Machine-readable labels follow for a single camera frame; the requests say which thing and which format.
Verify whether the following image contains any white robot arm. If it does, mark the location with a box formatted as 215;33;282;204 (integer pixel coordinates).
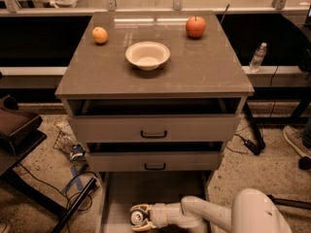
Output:
130;188;293;233

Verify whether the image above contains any dark pepsi can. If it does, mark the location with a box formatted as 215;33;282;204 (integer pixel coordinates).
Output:
130;210;146;225

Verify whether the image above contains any black leaning stand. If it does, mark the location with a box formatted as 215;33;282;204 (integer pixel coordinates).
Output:
243;103;265;155

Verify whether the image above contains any black floor cable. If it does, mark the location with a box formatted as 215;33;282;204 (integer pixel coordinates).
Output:
17;162;100;233

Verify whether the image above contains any grey sneaker shoe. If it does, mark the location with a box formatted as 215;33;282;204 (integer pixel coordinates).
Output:
283;125;311;158

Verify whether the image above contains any top grey drawer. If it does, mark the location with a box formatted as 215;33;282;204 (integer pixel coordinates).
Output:
69;116;241;143

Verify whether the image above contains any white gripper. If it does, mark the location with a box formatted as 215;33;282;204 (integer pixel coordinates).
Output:
130;203;183;232

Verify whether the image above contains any clear plastic water bottle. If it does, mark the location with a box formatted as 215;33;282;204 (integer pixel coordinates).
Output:
249;43;267;73

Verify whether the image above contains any black floor pole right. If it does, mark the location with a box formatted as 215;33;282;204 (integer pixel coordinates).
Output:
267;194;311;211

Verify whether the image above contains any blue white small package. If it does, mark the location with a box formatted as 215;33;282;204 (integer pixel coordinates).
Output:
69;144;86;161

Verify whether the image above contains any red apple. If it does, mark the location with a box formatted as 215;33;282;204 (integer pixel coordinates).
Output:
186;16;206;39

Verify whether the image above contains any small wire basket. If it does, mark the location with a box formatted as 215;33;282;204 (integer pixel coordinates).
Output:
52;131;76;155

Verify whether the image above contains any middle grey drawer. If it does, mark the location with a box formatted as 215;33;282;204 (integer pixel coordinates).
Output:
86;151;223;172

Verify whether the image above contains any grey drawer cabinet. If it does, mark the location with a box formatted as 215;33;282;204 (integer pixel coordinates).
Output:
54;11;256;180

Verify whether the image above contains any bottom open grey drawer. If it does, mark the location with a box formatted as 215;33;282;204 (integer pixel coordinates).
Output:
95;171;211;233

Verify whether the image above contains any dark chair on left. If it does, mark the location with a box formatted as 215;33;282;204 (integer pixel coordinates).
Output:
0;95;67;217

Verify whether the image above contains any orange fruit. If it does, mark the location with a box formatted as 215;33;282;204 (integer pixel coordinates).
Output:
91;27;108;44

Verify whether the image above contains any white paper bowl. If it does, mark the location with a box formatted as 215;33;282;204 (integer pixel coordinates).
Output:
125;42;170;71

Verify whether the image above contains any black bar lower left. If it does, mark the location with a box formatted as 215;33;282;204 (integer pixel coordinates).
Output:
52;178;96;233

